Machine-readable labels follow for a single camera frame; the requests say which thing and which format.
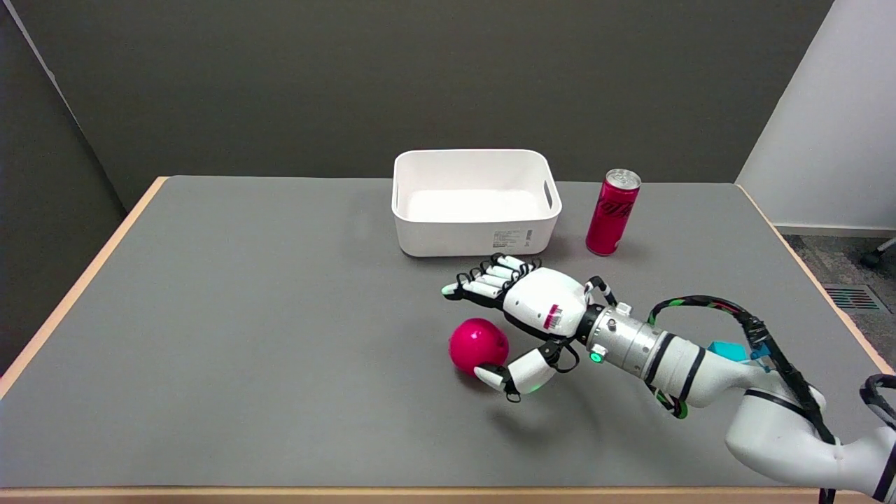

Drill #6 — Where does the red soda can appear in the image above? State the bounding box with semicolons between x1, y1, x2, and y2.
585;169;642;257

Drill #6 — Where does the black looped cable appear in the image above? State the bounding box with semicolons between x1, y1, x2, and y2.
860;374;896;429

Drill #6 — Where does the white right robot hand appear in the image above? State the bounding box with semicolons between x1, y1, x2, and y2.
442;255;616;403

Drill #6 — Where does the red pomegranate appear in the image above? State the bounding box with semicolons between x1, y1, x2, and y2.
449;318;510;376

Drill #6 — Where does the black chair caster wheel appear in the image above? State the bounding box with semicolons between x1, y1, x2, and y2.
860;238;896;269

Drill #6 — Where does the white plastic bin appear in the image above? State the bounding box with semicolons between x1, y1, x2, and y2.
391;149;563;258

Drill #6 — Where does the metal floor vent grille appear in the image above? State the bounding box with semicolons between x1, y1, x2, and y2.
822;283;885;313

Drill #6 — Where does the blue cube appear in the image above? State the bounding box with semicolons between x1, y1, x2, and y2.
707;340;752;363

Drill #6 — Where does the black green braided cable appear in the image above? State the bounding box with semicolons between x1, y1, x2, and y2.
647;295;839;446

